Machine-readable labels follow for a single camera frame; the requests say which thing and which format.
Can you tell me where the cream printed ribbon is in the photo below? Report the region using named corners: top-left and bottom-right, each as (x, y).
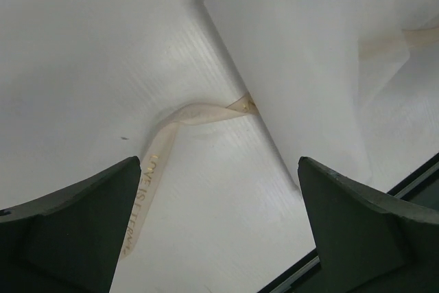
top-left (119, 25), bottom-right (439, 259)

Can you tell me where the white wrapping paper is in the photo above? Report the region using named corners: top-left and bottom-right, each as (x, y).
top-left (204, 0), bottom-right (438, 190)

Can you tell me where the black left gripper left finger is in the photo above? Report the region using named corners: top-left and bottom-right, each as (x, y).
top-left (1, 156), bottom-right (141, 292)

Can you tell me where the aluminium front rail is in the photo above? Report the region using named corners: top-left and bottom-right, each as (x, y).
top-left (272, 256), bottom-right (320, 293)

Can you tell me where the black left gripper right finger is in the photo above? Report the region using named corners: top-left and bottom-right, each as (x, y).
top-left (298, 157), bottom-right (438, 292)

